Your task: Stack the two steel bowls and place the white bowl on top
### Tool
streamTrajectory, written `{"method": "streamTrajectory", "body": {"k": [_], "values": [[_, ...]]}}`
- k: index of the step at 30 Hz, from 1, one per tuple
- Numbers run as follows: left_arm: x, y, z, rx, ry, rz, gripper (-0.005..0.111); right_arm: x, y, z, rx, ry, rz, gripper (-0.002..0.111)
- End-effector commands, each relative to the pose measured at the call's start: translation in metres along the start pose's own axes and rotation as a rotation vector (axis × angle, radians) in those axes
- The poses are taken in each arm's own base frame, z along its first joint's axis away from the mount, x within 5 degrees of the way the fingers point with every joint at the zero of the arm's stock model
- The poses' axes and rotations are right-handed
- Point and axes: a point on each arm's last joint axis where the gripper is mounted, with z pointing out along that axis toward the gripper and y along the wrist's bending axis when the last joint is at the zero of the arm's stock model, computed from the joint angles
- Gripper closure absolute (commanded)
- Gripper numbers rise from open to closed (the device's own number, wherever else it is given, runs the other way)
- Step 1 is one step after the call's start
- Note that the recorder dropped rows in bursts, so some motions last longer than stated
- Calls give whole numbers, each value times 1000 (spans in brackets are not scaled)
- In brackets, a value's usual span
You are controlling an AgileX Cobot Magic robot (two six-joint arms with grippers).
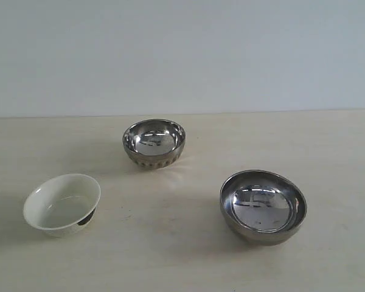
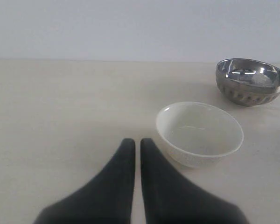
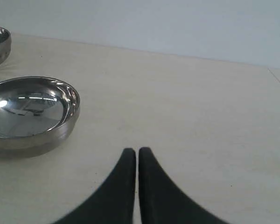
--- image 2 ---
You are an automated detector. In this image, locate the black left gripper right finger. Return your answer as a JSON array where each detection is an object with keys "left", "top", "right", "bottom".
[{"left": 140, "top": 138, "right": 249, "bottom": 224}]

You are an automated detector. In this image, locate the ribbed steel bowl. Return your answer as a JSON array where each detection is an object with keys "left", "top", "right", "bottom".
[{"left": 216, "top": 58, "right": 280, "bottom": 107}]

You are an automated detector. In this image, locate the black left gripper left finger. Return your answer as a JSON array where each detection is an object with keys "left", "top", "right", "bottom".
[{"left": 35, "top": 138, "right": 135, "bottom": 224}]

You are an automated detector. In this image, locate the white ceramic bowl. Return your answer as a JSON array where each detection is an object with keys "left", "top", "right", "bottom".
[{"left": 155, "top": 101, "right": 244, "bottom": 168}]

